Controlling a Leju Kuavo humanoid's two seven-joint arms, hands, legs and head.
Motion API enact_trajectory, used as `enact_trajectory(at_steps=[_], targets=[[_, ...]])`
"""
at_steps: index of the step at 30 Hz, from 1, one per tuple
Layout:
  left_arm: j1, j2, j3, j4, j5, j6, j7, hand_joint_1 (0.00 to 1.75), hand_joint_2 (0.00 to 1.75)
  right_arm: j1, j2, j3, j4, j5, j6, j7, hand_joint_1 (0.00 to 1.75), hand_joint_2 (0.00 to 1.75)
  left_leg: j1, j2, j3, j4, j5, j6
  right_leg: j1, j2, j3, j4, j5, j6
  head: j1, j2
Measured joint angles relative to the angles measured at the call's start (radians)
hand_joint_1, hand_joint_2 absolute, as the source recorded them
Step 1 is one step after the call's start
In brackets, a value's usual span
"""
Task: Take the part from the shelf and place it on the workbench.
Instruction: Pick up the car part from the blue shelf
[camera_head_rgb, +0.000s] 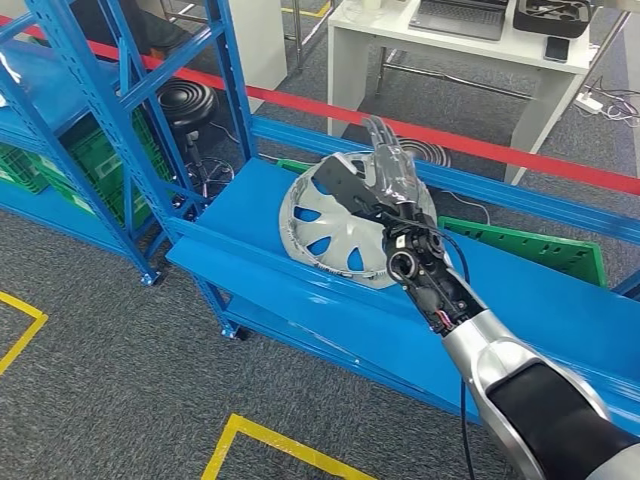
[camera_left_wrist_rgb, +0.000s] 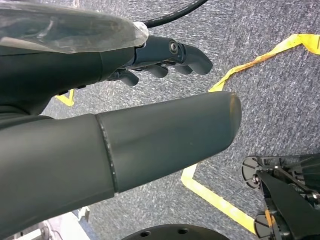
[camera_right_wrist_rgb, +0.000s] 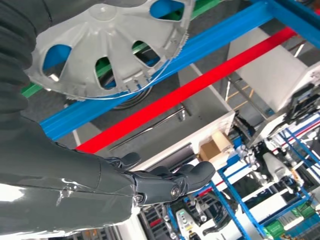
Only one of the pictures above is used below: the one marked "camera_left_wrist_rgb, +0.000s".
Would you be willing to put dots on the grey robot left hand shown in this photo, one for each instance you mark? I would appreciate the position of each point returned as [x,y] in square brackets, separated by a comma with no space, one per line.
[162,142]

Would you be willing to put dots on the yellow floor tape square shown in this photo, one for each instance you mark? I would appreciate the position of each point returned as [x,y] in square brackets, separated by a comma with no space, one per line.
[217,202]

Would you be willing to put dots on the black robot foot mechanism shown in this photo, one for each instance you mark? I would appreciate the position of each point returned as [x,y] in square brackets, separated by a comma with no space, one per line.
[287,205]

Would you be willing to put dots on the blue metal shelf rack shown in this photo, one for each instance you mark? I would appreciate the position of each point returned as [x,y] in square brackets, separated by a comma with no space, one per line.
[62,228]

